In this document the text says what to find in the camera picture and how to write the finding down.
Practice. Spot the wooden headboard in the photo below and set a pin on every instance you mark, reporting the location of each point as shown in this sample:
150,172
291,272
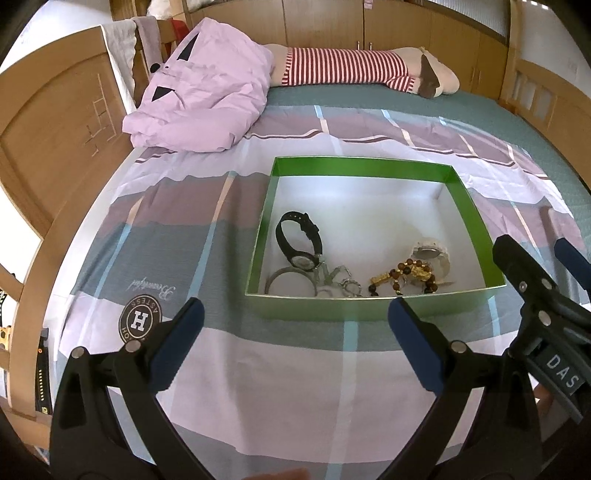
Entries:
61,141

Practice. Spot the person's left hand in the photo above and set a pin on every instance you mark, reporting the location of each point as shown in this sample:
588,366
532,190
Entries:
293,474

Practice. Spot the wooden cabinet wall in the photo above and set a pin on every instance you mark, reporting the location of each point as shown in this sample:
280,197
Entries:
488,64

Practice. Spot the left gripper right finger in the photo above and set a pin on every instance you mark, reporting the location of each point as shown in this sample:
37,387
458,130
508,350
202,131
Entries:
440,365

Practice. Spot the grey towel on headboard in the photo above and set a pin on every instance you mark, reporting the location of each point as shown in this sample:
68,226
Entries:
120,40

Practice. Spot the white wrist watch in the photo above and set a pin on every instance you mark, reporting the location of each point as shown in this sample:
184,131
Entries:
431,256

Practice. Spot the silver bangle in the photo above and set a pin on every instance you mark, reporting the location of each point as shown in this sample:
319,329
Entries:
290,282

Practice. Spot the striped plush toy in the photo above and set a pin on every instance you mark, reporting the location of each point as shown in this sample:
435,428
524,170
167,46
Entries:
412,70

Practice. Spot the black wrist watch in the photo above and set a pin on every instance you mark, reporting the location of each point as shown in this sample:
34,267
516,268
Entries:
299,240

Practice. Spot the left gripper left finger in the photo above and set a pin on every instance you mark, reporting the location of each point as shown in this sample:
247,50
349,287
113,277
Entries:
149,366

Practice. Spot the green cardboard box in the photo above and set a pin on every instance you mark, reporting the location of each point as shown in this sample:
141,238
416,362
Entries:
370,213

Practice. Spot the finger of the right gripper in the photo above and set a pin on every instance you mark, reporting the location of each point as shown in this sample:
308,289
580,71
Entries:
575,262
542,298

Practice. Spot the pink folded quilt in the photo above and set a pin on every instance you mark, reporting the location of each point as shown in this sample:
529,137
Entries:
207,95

